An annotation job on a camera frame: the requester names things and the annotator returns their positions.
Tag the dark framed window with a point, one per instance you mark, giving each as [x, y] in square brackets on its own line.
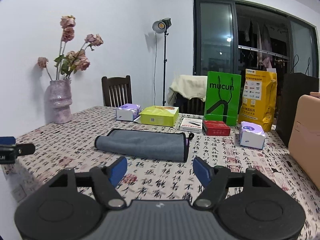
[233, 35]

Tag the pink speckled vase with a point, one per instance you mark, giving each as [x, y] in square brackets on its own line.
[57, 101]

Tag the pink case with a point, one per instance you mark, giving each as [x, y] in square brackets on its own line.
[305, 139]

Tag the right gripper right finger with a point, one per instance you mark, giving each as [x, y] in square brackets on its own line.
[247, 205]

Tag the chair with cream cloth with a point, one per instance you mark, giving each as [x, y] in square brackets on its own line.
[188, 93]

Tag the purple tissue pack left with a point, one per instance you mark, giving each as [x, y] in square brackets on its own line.
[128, 112]

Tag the purple and grey towel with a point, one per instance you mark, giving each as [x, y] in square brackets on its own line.
[146, 144]

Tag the black paper bag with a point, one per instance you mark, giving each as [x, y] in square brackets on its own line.
[295, 85]

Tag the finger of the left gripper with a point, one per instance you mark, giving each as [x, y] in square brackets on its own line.
[9, 153]
[7, 141]

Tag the studio light on stand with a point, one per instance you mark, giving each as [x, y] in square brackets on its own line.
[161, 27]

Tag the purple tissue pack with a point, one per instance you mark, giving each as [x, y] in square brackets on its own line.
[128, 112]
[251, 135]

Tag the white flat box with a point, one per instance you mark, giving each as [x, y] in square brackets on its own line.
[191, 125]

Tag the yellow paper bag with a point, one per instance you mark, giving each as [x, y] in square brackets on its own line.
[259, 98]

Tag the dark wooden chair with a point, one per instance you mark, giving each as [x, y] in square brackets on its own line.
[116, 91]

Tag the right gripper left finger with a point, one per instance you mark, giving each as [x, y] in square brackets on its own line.
[71, 205]

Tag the purple tissue pack right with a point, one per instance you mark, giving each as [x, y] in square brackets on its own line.
[251, 135]

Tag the yellow-green box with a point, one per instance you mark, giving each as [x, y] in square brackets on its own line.
[158, 116]

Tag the green mucun paper bag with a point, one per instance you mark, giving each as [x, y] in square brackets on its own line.
[222, 97]

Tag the red flat box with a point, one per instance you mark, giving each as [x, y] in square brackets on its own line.
[216, 128]

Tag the dried pink roses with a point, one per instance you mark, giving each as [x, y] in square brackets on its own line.
[68, 63]

